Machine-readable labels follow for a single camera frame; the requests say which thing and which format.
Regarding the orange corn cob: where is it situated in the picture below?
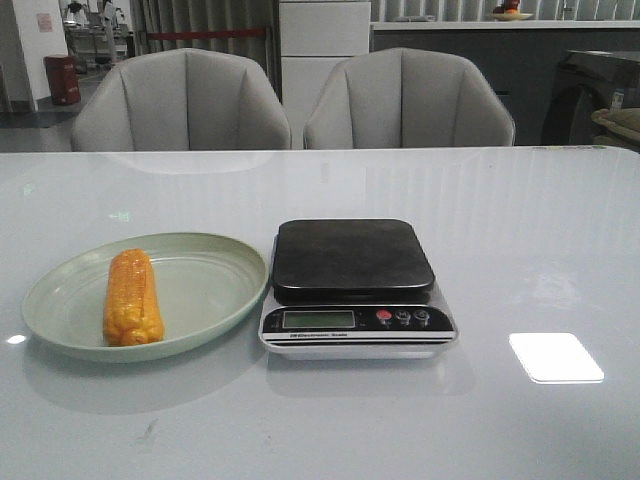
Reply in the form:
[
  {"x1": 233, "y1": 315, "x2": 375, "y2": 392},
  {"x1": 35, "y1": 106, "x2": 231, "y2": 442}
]
[{"x1": 103, "y1": 249, "x2": 165, "y2": 347}]

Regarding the black silver kitchen scale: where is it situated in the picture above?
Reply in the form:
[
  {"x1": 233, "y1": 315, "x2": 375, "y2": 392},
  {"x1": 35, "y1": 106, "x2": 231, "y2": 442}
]
[{"x1": 258, "y1": 219, "x2": 458, "y2": 360}]

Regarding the right grey upholstered chair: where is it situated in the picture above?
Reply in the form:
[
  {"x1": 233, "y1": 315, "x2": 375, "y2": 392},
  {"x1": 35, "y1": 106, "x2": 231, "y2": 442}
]
[{"x1": 303, "y1": 48, "x2": 516, "y2": 150}]

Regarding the grey upholstered chair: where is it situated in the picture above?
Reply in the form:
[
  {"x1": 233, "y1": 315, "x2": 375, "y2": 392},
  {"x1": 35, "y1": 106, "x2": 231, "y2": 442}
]
[
  {"x1": 70, "y1": 48, "x2": 292, "y2": 152},
  {"x1": 303, "y1": 48, "x2": 516, "y2": 150}
]

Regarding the left grey upholstered chair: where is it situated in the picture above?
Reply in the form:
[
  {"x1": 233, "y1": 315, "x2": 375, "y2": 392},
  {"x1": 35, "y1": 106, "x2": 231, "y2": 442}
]
[{"x1": 70, "y1": 48, "x2": 292, "y2": 152}]

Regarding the pale green round plate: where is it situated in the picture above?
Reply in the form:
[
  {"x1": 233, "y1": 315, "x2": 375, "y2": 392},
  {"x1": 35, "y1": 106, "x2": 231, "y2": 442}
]
[{"x1": 22, "y1": 233, "x2": 269, "y2": 363}]

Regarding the white drawer cabinet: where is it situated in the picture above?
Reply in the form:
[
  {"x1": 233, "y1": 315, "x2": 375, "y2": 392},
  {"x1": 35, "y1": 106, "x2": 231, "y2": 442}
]
[{"x1": 278, "y1": 1, "x2": 371, "y2": 149}]

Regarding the dark grey counter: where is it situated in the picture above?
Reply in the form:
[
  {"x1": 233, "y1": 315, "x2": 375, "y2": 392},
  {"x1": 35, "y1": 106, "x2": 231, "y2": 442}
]
[{"x1": 371, "y1": 19, "x2": 639, "y2": 145}]

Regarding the fruit bowl on counter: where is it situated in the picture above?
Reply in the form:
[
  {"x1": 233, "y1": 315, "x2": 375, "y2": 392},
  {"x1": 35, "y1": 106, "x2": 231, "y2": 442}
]
[{"x1": 490, "y1": 0, "x2": 533, "y2": 21}]

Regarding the red trash bin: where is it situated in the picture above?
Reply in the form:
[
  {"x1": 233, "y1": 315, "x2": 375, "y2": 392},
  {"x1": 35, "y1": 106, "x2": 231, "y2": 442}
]
[{"x1": 44, "y1": 54, "x2": 81, "y2": 106}]

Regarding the black appliance cabinet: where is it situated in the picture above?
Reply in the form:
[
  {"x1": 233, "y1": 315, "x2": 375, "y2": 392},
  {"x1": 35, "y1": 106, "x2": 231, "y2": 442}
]
[{"x1": 541, "y1": 50, "x2": 639, "y2": 145}]

